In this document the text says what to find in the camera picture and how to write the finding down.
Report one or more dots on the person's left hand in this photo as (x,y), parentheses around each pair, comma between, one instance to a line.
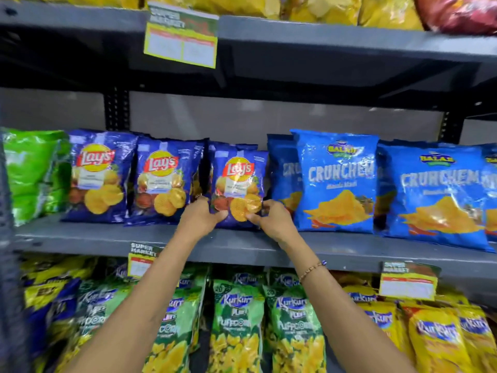
(196,221)

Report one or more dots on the person's right hand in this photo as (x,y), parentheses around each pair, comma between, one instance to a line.
(277,227)

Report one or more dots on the person's left thumb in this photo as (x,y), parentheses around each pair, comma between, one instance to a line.
(218,216)

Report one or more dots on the person's right thumb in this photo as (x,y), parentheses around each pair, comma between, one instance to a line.
(255,219)

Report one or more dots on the dark blue chip packet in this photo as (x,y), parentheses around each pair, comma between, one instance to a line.
(99,174)
(165,178)
(237,178)

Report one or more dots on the person's right forearm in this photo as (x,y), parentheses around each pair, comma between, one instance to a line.
(341,314)

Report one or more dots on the person's left forearm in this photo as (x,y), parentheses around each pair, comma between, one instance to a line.
(143,302)

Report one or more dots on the grey metal shelf board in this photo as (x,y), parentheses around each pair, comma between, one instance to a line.
(310,46)
(240,246)

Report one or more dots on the light blue chip packet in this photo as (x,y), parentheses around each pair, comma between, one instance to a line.
(491,190)
(438,198)
(337,182)
(283,170)

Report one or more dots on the yellow green shelf price tag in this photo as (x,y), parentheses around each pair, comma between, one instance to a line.
(140,260)
(180,38)
(407,281)

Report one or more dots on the row of green puffcorn packets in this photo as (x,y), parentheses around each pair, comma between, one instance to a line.
(237,322)

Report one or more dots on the black slotted shelf upright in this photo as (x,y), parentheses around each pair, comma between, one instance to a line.
(116,108)
(450,128)

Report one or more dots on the bright green chip packet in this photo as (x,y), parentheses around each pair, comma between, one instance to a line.
(58,178)
(27,170)

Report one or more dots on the pile of blue-yellow snack bags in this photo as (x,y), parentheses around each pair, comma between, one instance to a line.
(50,302)

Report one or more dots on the row of orange-yellow snack bags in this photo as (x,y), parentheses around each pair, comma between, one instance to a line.
(438,334)

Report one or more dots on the row of yellow chip packets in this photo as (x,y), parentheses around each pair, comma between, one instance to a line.
(310,7)

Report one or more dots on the red snack packet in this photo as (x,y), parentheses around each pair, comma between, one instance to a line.
(458,11)

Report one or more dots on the grey rack side frame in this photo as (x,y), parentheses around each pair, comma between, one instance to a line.
(9,287)

